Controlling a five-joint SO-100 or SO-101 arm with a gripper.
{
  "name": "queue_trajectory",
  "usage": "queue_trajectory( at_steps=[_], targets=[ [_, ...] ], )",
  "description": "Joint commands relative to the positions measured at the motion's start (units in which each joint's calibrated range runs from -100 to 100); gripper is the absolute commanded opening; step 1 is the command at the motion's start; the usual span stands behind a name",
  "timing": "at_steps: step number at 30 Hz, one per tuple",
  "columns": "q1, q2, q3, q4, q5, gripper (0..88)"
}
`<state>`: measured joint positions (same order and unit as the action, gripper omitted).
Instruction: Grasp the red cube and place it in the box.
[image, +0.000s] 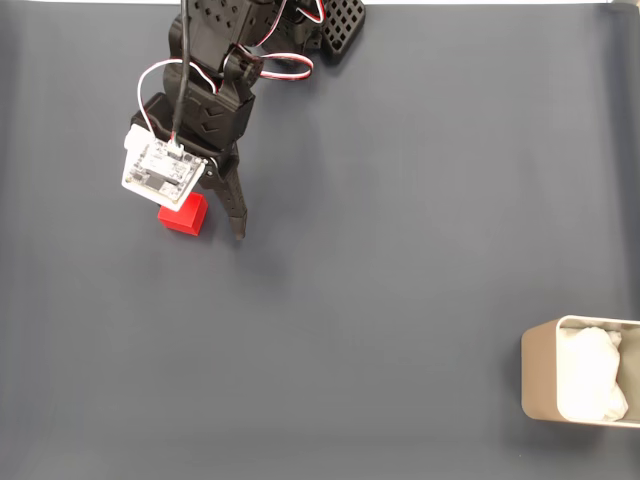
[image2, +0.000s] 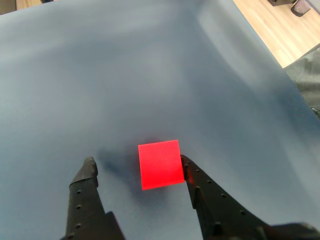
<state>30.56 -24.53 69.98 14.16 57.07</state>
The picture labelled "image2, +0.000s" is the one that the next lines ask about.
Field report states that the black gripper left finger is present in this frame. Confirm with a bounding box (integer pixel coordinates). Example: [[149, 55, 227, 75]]
[[59, 156, 126, 240]]

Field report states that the dark furniture foot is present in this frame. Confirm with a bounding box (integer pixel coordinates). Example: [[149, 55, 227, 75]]
[[291, 0, 313, 17]]

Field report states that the red cube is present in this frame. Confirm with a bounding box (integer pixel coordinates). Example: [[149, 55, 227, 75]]
[[137, 139, 186, 191]]

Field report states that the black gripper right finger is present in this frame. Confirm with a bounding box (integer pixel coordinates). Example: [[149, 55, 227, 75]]
[[179, 154, 274, 240]]

